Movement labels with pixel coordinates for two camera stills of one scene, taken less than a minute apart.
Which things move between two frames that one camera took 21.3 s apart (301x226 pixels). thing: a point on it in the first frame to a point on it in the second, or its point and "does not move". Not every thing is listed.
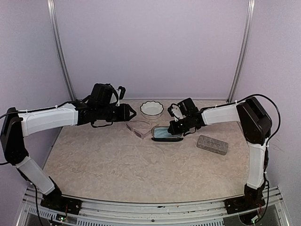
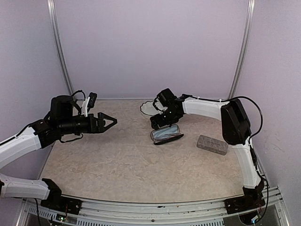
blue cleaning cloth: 163,133 does not move
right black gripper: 174,131 to 160,123
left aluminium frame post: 51,6 does not move
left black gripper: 124,114 to 100,123
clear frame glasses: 140,128 to 160,140
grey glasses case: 212,144 does not move
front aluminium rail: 269,211 does not move
